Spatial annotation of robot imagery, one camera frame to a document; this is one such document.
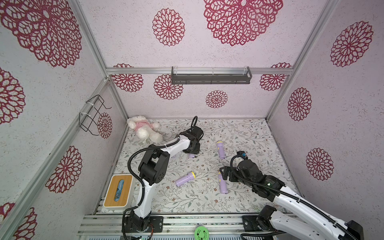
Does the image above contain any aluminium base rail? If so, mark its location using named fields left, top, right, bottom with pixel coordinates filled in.
left=77, top=213, right=257, bottom=236

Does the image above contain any black wall shelf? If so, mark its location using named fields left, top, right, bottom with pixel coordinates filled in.
left=171, top=67, right=253, bottom=85

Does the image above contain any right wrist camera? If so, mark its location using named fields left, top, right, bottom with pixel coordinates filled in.
left=238, top=151, right=248, bottom=160

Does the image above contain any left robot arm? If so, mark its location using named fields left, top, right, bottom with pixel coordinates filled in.
left=122, top=126, right=204, bottom=234

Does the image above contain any white plush teddy bear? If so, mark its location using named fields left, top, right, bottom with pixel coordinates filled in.
left=127, top=116, right=163, bottom=144

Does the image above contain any green tape roll front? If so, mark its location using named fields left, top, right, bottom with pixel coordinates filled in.
left=194, top=226, right=210, bottom=240

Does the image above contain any black wire wall rack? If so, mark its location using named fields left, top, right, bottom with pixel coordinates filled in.
left=78, top=95, right=111, bottom=136

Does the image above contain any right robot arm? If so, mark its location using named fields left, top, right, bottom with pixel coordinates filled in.
left=220, top=151, right=364, bottom=240

